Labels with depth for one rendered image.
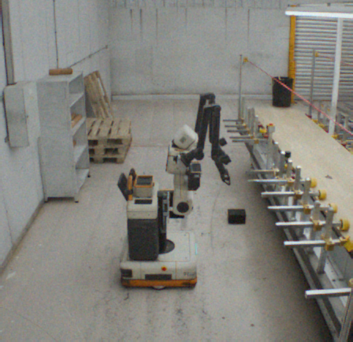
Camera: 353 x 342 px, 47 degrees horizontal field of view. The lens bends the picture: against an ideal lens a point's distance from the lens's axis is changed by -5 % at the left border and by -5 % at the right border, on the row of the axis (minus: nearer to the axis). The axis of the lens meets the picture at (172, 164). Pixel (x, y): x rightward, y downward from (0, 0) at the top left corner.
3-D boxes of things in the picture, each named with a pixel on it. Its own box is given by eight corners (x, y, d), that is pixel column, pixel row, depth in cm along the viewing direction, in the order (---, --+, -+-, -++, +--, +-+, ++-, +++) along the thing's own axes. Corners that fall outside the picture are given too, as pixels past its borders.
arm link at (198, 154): (202, 100, 317) (203, 102, 307) (221, 103, 317) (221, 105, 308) (192, 155, 332) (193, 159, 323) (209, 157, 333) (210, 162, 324)
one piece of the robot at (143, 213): (128, 273, 359) (122, 184, 330) (134, 240, 410) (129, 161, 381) (167, 273, 359) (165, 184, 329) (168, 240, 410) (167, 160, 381)
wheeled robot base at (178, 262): (120, 288, 360) (118, 265, 351) (127, 250, 419) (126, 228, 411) (197, 288, 359) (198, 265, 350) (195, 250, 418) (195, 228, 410)
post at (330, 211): (318, 274, 264) (329, 209, 247) (317, 271, 267) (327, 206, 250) (323, 273, 264) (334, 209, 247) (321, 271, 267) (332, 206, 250)
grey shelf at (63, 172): (44, 202, 531) (31, 82, 476) (61, 176, 615) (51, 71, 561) (78, 202, 530) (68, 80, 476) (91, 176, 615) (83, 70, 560)
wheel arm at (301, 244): (284, 248, 252) (285, 244, 251) (283, 246, 255) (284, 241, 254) (339, 246, 252) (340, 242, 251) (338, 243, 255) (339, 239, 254)
